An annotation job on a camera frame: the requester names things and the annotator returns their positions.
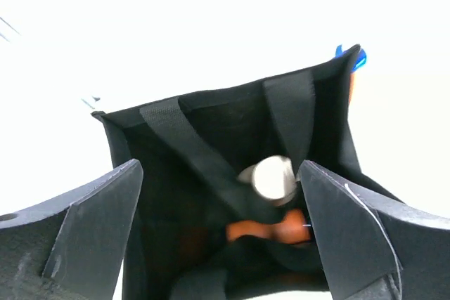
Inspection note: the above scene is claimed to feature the black canvas bag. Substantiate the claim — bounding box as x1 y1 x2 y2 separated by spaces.
95 46 387 299

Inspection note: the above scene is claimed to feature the beige pump bottle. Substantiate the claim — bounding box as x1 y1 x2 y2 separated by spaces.
237 155 297 207

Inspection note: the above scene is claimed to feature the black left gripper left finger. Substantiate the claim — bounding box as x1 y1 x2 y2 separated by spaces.
1 159 143 299

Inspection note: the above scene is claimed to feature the orange blue spray bottle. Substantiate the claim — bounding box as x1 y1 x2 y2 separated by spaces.
335 44 367 103

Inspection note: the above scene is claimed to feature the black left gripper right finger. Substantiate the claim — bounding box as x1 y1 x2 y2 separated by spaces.
300 161 449 299

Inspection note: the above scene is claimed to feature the orange blue pump bottle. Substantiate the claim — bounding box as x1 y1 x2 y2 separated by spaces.
225 209 312 244

